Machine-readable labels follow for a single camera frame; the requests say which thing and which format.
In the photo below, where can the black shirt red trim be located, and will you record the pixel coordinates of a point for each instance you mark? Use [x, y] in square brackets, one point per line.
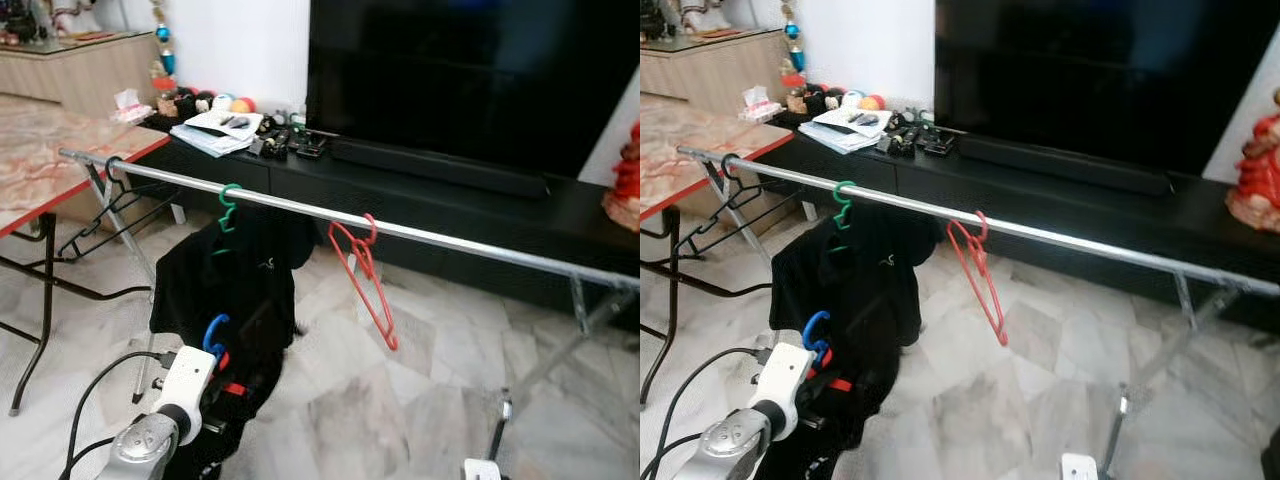
[870, 385]
[255, 380]

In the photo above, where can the blue plastic hanger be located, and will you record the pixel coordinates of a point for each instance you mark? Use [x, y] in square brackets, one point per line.
[806, 333]
[208, 338]

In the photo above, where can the red plastic hanger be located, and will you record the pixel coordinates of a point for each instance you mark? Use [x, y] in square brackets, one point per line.
[390, 335]
[1002, 335]

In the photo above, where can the green plastic hanger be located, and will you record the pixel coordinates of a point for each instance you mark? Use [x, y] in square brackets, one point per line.
[229, 188]
[845, 184]

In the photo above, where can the black t-shirt green logo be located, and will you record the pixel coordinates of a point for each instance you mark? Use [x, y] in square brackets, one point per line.
[250, 280]
[870, 280]

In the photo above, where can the silver metal clothes rack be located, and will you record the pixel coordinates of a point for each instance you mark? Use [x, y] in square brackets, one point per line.
[300, 208]
[910, 204]

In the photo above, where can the stack of white papers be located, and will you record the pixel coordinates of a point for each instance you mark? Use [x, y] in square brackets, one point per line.
[215, 140]
[843, 137]

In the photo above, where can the small black box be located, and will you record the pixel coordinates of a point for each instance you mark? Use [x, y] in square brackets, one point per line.
[311, 150]
[938, 147]

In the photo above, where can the marble folding table red edge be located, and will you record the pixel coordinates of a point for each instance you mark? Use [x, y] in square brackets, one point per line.
[690, 160]
[50, 160]

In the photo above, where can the red laughing buddha statue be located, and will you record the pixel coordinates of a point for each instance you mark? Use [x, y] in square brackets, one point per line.
[1258, 170]
[625, 185]

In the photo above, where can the black plush toy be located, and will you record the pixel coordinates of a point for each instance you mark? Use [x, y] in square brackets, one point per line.
[823, 102]
[192, 105]

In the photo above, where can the pink white tissue box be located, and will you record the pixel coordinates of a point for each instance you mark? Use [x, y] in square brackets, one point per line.
[760, 105]
[132, 108]

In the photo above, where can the brown jar red lid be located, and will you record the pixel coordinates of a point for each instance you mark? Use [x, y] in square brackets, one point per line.
[166, 100]
[796, 97]

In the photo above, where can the black low tv console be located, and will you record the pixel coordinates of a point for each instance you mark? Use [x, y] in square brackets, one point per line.
[480, 235]
[1100, 225]

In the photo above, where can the black soundbar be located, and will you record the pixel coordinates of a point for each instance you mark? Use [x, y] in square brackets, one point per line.
[1065, 165]
[440, 170]

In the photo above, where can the light wooden sideboard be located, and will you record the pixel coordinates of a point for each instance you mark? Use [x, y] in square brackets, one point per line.
[70, 75]
[710, 72]

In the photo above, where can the blue gold trophy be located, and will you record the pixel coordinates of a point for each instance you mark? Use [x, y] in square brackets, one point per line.
[164, 40]
[793, 38]

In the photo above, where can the white ceramic figurine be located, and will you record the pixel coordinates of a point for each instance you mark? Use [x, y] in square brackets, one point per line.
[80, 15]
[712, 14]

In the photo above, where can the large black television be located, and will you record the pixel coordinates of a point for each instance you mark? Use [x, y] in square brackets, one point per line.
[1100, 75]
[470, 80]

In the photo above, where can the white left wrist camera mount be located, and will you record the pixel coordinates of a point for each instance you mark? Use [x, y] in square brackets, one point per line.
[787, 382]
[185, 385]

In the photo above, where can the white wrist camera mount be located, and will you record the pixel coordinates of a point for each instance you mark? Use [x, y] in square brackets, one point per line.
[185, 385]
[482, 470]
[1080, 467]
[787, 382]

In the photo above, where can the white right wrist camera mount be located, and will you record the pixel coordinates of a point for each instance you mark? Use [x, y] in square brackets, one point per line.
[1080, 467]
[482, 470]

